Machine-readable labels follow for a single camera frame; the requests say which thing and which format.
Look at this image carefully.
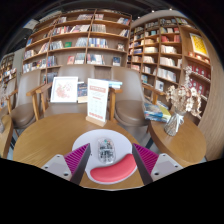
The flat wooden bookshelf unit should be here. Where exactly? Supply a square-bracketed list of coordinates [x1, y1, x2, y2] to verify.
[21, 9, 133, 84]

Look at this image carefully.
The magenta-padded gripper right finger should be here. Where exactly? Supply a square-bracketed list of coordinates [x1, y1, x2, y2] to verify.
[131, 143, 184, 186]

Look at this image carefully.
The white mouse pad, red rest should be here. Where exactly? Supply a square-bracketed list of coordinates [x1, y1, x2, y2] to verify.
[71, 128, 138, 185]

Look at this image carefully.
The distant wooden bookshelf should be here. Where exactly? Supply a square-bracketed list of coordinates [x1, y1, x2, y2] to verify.
[0, 53, 17, 84]

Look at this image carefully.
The round wooden side table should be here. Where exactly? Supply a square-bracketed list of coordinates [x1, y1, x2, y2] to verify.
[0, 114, 14, 159]
[148, 114, 208, 168]

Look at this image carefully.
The dark upright book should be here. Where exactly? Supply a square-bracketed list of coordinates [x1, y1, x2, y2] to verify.
[76, 82, 89, 104]

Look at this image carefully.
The white framed floral picture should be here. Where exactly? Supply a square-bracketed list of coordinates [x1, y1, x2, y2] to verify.
[50, 76, 79, 104]

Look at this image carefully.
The glass vase with beige flowers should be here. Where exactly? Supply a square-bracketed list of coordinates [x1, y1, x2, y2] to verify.
[163, 65, 203, 137]

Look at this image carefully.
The white orange standing sign card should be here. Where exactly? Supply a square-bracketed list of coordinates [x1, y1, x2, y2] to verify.
[85, 77, 110, 128]

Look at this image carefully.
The stack of colourful books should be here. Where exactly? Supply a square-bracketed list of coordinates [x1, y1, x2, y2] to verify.
[143, 100, 173, 124]

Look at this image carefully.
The stack of blue books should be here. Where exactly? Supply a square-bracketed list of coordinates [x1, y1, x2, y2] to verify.
[101, 78, 124, 90]

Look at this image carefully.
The curved wooden bookshelf unit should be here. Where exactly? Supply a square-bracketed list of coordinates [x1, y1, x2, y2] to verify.
[128, 14, 214, 118]

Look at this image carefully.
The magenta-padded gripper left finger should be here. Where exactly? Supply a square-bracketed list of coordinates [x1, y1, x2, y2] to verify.
[41, 143, 92, 186]

